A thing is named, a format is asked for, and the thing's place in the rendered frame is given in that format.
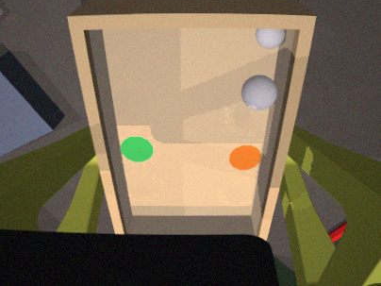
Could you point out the red pencil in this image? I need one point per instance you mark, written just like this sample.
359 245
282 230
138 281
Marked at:
336 233

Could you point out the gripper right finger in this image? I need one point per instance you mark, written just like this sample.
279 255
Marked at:
354 181

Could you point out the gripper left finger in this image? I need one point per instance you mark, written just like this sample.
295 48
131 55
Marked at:
29 181

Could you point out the wooden ball-in-hole puzzle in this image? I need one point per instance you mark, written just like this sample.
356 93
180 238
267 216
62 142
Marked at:
191 106

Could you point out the green box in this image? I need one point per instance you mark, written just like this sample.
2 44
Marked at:
285 276

